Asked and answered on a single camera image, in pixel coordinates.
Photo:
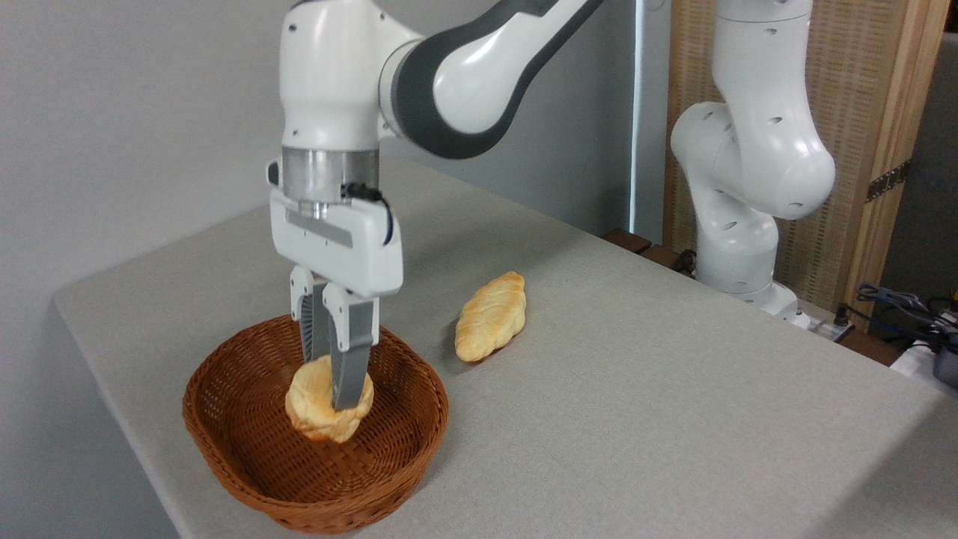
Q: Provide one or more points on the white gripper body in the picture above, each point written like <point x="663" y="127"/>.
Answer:
<point x="344" y="243"/>

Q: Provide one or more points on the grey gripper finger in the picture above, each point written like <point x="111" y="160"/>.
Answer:
<point x="352" y="359"/>
<point x="310" y="322"/>

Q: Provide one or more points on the round bread roll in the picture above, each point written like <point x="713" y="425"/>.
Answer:
<point x="314" y="408"/>

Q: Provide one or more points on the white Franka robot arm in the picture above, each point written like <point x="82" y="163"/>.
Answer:
<point x="756" y="150"/>

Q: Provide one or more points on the long braided bread loaf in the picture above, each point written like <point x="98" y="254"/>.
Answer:
<point x="490" y="318"/>

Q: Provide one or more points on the brown wicker basket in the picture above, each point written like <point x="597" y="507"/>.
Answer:
<point x="247" y="434"/>

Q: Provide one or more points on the grey tablecloth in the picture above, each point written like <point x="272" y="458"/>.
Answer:
<point x="636" y="419"/>

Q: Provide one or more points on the dark brown wooden bench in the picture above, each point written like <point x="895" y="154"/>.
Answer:
<point x="636" y="243"/>

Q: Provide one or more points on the wooden woven folding screen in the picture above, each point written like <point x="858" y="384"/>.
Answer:
<point x="861" y="90"/>

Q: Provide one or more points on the dark metal screen hinge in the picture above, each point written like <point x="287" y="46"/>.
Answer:
<point x="888" y="181"/>

